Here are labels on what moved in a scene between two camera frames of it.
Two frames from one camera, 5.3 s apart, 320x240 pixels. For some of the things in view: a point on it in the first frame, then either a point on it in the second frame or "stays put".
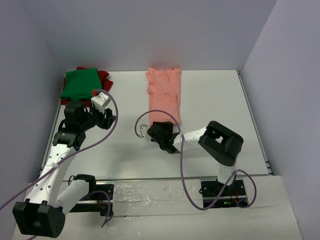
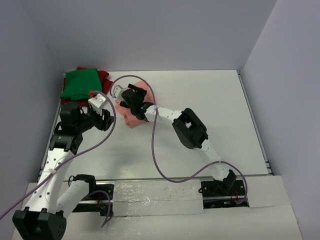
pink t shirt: (163, 89) → (130, 119)
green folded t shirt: (79, 84) stays put
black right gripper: (170, 131) → (141, 93)
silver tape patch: (156, 197) stays put
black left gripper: (105, 123) stays put
